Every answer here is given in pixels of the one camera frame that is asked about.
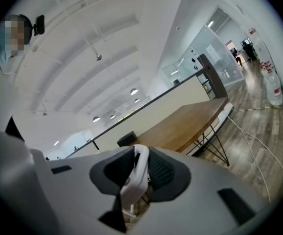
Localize white floor cable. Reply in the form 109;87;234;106
230;106;283;182
226;115;272;204

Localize black head-worn camera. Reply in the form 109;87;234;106
33;15;45;36

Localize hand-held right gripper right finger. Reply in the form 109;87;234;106
146;145;192;203

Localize white calculator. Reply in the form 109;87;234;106
120;144;151;212

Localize person's head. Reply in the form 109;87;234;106
0;14;33;66

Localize black metal table legs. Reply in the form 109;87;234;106
191;124;230;167

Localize yellow black floor tape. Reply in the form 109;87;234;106
234;104;283;112

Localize cream partition panel black rail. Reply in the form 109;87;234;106
65;69;212;159

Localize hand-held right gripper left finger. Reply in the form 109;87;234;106
89;145;136;234

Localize glass office partition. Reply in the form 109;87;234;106
160;24;244;88

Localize black square box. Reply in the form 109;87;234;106
116;130;138;148

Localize dark wooden post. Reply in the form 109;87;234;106
197;53;229;100

